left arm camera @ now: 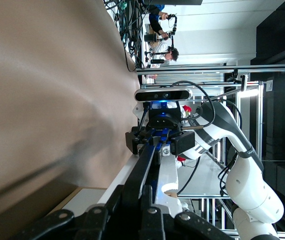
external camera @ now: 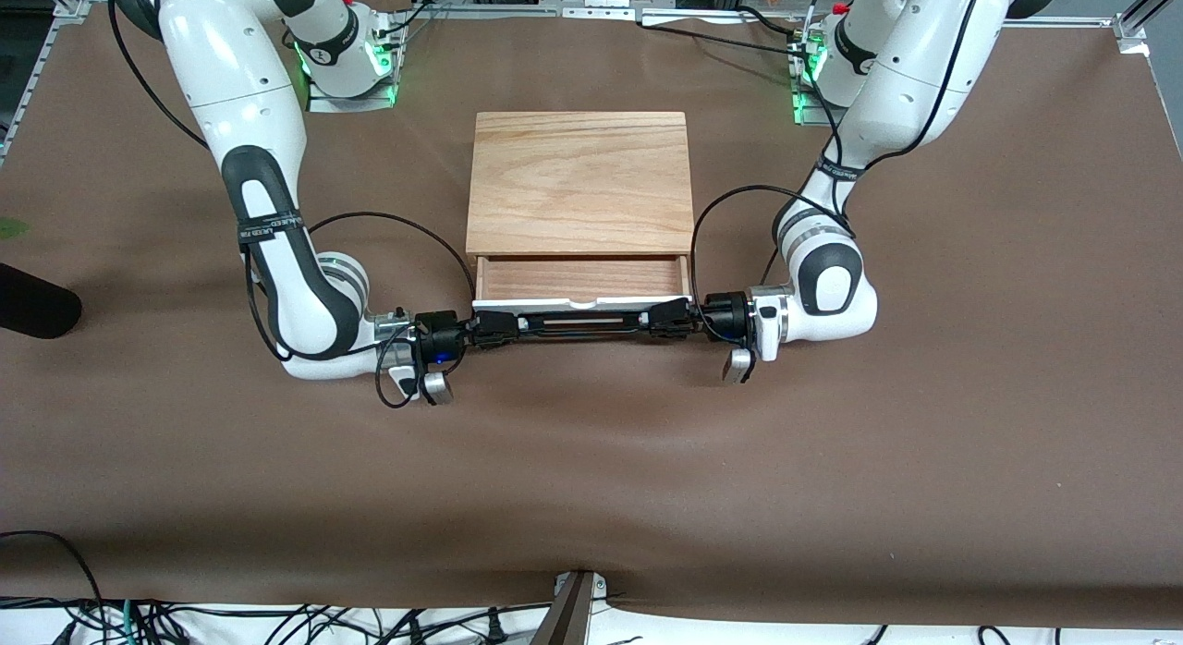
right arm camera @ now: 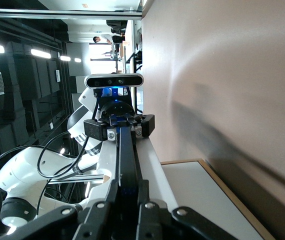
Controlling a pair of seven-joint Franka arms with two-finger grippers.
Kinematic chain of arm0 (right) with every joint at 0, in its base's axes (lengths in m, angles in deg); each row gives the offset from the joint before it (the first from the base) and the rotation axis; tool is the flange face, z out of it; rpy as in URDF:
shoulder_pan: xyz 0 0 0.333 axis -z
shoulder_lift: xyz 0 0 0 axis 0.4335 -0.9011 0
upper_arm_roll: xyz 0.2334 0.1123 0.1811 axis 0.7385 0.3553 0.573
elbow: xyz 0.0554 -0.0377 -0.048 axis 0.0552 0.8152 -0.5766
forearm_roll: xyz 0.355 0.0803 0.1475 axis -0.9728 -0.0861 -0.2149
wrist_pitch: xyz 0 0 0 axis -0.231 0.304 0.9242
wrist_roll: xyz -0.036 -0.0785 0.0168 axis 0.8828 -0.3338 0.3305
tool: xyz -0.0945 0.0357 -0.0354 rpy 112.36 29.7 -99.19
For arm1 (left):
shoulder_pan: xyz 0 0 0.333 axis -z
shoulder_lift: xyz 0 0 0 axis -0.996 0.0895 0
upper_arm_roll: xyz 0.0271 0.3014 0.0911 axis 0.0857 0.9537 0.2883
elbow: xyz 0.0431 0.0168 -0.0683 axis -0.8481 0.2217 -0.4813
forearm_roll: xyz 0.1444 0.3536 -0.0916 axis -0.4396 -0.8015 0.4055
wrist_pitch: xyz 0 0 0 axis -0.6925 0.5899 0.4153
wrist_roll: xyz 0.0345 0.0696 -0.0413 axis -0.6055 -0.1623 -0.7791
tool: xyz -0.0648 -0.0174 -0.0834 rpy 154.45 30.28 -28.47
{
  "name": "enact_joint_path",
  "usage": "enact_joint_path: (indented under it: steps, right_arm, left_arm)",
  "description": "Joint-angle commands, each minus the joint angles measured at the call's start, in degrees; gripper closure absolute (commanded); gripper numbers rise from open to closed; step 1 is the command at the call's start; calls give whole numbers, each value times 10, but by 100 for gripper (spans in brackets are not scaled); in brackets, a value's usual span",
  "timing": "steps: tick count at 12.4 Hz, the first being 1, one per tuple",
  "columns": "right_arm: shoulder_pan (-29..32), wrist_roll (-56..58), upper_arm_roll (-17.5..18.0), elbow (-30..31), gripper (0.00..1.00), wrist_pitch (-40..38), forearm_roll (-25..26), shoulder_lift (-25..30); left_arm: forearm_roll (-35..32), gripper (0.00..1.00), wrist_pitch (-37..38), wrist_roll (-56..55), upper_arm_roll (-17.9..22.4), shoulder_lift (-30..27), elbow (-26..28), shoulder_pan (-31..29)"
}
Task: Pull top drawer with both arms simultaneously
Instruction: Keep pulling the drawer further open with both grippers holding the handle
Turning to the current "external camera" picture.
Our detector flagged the white drawer with black handle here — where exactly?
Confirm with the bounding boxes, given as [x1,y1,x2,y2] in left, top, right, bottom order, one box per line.
[471,254,692,343]

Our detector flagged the wooden drawer cabinet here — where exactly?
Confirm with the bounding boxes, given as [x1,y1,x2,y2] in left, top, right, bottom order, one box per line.
[465,111,696,258]

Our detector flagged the brown table cover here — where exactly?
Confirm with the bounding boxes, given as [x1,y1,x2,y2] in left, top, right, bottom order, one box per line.
[0,0,1183,625]

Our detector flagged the black cylinder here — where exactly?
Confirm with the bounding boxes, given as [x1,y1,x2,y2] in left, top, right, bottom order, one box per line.
[0,262,82,339]

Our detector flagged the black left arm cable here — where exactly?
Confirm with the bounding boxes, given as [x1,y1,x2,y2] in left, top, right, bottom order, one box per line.
[689,0,985,299]

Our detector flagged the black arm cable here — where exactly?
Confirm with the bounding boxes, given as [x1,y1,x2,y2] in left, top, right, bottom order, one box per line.
[689,0,985,299]
[109,0,477,410]

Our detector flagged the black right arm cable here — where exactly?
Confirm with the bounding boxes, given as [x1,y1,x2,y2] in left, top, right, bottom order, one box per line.
[109,0,477,410]

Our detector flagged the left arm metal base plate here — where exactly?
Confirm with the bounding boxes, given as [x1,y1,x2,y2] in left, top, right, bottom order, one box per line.
[793,91,837,126]

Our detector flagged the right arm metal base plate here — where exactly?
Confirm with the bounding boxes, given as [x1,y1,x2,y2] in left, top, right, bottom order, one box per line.
[305,72,405,114]

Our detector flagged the black cable on table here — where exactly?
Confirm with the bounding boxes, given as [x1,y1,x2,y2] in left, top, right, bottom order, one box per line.
[647,21,800,53]
[737,6,814,38]

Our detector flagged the metal table clamp bracket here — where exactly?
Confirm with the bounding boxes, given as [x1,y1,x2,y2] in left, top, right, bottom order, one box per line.
[531,571,609,645]

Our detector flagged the aluminium table frame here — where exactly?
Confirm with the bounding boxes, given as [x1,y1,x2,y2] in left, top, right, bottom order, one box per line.
[0,0,1183,156]

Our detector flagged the black looped floor cable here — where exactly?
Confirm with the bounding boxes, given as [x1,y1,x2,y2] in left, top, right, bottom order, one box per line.
[0,531,107,627]

